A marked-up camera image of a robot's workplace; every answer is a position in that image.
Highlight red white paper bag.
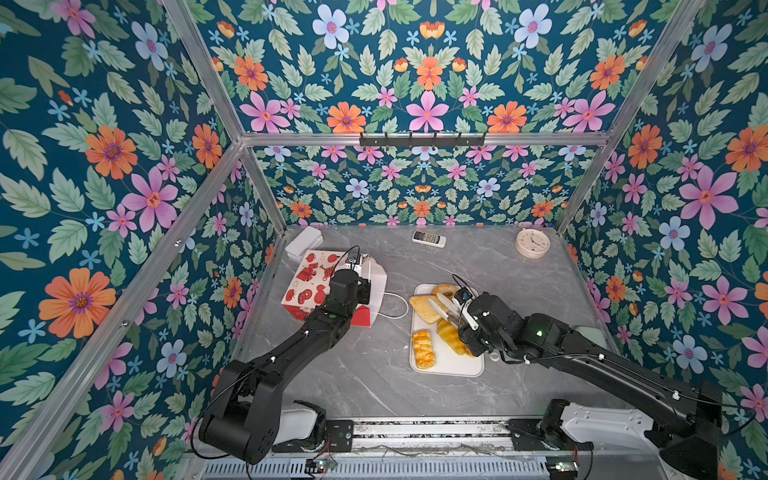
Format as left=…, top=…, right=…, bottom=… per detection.
left=281, top=248, right=409, bottom=328

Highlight pale green object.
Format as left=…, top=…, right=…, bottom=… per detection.
left=575, top=325, right=607, bottom=349

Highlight pink round clock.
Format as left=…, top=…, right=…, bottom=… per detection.
left=515, top=228, right=551, bottom=259

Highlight white remote control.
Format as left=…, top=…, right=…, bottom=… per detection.
left=412, top=231, right=447, bottom=248

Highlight white rectangular tray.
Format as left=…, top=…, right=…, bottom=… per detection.
left=409, top=307, right=485, bottom=377

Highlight ring donut bread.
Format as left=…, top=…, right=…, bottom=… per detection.
left=431, top=284, right=460, bottom=299

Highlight white plastic box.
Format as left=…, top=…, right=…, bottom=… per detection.
left=285, top=226, right=323, bottom=262

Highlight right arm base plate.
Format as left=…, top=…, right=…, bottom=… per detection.
left=505, top=418, right=593, bottom=452

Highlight pale cream bread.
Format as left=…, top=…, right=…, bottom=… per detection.
left=409, top=294, right=447, bottom=324

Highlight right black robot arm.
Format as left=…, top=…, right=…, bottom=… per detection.
left=438, top=288, right=725, bottom=479

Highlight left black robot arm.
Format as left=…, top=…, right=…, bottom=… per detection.
left=197, top=246, right=371, bottom=464

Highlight long twisted bread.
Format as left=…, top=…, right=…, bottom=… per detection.
left=437, top=320, right=473, bottom=357

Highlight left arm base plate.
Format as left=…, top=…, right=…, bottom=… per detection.
left=272, top=420, right=355, bottom=453

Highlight black hook rail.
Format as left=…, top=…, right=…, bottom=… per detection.
left=358, top=132, right=486, bottom=148

